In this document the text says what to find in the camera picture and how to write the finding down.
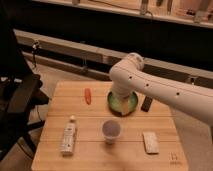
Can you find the red orange pepper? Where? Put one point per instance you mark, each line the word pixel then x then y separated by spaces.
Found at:
pixel 87 96

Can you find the white paper cup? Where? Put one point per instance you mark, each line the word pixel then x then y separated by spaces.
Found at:
pixel 111 131

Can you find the black office chair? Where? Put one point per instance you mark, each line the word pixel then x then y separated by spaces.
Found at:
pixel 19 94

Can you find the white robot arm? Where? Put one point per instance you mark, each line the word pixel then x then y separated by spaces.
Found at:
pixel 127 76

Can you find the black rectangular block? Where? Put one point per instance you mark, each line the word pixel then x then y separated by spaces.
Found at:
pixel 146 104

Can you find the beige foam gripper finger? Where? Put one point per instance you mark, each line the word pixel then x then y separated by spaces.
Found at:
pixel 124 104

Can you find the white plastic bottle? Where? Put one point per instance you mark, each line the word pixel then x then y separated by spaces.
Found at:
pixel 67 146

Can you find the green bowl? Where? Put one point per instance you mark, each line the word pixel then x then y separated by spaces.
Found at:
pixel 114 103

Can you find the white sponge block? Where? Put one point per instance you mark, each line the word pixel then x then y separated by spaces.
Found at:
pixel 151 143

